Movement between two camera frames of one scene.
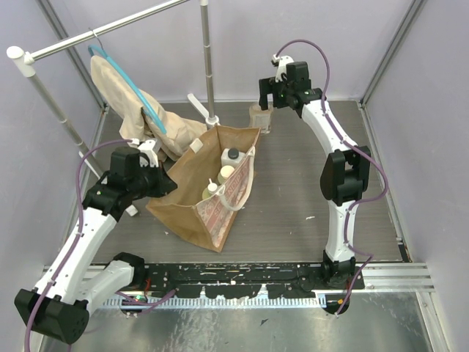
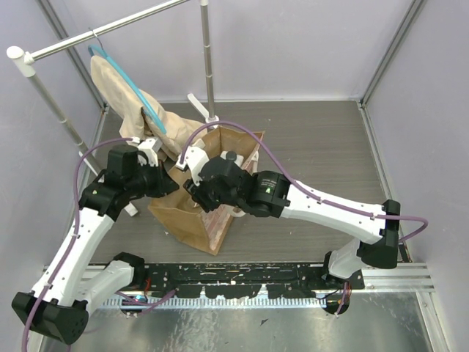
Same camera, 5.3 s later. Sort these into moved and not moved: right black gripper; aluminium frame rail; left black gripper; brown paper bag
Moved: right black gripper
Not moved: left black gripper; aluminium frame rail; brown paper bag
